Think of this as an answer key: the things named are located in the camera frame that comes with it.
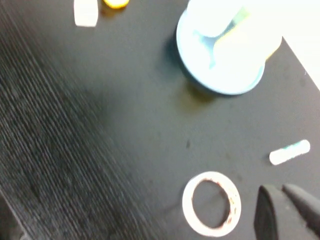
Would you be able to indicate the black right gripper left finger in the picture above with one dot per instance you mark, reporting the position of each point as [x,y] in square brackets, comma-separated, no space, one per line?
[275,220]

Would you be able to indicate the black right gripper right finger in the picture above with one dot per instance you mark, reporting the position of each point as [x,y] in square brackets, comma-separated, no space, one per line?
[307,205]

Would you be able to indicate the yellow plastic cup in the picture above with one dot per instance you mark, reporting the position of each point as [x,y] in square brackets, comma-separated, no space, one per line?
[252,42]

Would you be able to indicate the yellow rubber duck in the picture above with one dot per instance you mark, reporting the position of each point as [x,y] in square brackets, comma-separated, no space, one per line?
[116,3]

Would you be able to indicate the white double-sided tape roll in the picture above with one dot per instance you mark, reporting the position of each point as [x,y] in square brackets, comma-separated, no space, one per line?
[187,210]

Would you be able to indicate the white cube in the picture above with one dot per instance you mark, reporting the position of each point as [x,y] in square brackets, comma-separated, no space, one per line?
[85,12]

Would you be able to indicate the white green glue stick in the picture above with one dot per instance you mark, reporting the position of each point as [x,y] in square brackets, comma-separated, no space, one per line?
[290,152]

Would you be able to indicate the blue cup stand with pegs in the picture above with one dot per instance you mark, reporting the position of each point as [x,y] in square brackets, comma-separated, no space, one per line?
[225,77]

